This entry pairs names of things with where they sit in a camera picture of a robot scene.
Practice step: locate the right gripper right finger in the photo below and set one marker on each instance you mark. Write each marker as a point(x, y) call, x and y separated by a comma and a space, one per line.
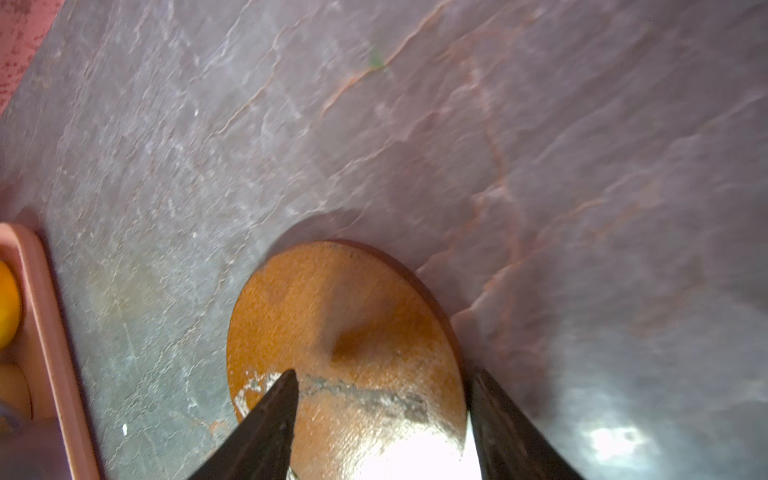
point(508, 444)

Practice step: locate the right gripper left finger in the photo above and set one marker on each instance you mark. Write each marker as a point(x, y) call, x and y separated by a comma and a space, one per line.
point(260, 447)

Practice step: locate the dark brown cork coaster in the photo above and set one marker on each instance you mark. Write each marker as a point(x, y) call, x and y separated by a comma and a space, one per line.
point(381, 394)

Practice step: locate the pink serving tray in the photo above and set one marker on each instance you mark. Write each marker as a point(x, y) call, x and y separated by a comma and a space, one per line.
point(44, 427)

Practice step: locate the yellow mug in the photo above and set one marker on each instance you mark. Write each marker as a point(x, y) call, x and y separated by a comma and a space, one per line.
point(10, 307)

